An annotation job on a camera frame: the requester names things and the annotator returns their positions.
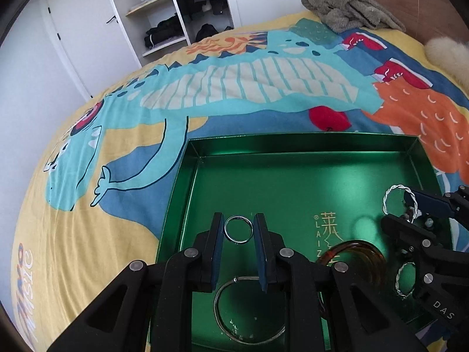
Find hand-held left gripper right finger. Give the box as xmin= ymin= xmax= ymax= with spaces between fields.
xmin=254 ymin=213 xmax=429 ymax=352

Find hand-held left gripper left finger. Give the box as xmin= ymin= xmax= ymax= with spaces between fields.
xmin=47 ymin=212 xmax=225 ymax=352

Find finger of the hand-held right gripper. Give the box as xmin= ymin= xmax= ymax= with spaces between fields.
xmin=403 ymin=185 xmax=469 ymax=224
xmin=381 ymin=216 xmax=469 ymax=332

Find small silver ring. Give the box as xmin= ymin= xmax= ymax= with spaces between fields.
xmin=224 ymin=216 xmax=254 ymax=244

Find twisted silver hoop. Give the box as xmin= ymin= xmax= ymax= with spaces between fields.
xmin=382 ymin=184 xmax=418 ymax=224
xmin=396 ymin=264 xmax=418 ymax=297

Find thin silver bangle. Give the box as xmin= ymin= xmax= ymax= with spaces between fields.
xmin=213 ymin=277 xmax=286 ymax=341

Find green metal tray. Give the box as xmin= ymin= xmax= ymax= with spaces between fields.
xmin=148 ymin=132 xmax=457 ymax=352

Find amber bangle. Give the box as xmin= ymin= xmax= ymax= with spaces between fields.
xmin=317 ymin=240 xmax=387 ymax=290

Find grey-green towel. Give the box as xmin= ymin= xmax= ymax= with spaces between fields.
xmin=301 ymin=0 xmax=407 ymax=33

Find black bag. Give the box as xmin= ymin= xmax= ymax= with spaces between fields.
xmin=196 ymin=24 xmax=233 ymax=43

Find folded black clothes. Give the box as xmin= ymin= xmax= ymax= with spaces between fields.
xmin=145 ymin=15 xmax=184 ymax=48

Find white door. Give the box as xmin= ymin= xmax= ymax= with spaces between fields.
xmin=46 ymin=0 xmax=143 ymax=98

